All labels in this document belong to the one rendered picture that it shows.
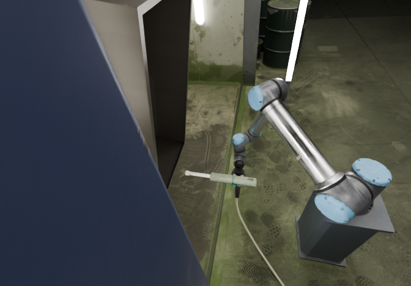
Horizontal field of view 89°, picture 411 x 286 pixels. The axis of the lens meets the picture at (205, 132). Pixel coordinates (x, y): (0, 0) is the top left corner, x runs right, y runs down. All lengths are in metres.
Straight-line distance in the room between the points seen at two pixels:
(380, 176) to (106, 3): 1.20
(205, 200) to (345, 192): 1.19
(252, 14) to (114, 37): 2.29
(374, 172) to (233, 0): 2.25
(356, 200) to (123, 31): 1.07
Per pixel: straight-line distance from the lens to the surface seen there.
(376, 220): 1.42
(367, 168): 1.22
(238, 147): 1.60
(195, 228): 1.87
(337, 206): 1.07
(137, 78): 0.74
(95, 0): 0.70
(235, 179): 1.44
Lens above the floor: 1.77
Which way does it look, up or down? 44 degrees down
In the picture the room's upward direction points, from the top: 8 degrees counter-clockwise
